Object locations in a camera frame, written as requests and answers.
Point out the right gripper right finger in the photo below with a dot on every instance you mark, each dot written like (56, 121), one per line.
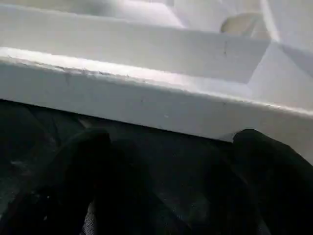
(278, 191)

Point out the white plastic table top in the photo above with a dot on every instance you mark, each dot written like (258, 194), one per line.
(146, 73)

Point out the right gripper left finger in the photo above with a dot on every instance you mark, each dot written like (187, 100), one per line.
(68, 186)

